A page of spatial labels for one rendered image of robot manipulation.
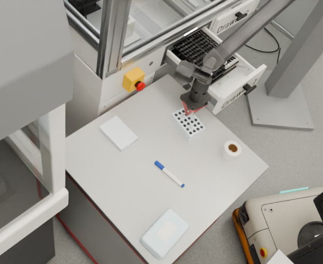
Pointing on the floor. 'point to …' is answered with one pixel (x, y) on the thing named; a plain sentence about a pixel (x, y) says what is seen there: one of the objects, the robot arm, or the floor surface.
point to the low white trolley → (149, 178)
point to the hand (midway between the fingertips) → (190, 111)
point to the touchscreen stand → (292, 75)
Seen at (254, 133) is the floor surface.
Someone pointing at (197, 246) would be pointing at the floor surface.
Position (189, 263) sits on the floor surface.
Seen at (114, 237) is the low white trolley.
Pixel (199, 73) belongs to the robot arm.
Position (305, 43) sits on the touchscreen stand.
